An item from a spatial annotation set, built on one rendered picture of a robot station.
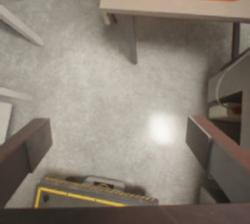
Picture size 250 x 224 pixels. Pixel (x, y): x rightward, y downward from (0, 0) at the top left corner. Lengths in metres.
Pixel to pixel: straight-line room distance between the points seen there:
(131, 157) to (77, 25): 1.11
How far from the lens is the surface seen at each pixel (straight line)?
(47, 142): 0.17
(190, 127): 0.16
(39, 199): 1.22
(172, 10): 0.75
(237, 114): 1.18
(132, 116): 1.33
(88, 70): 1.45
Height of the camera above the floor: 1.32
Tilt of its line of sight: 80 degrees down
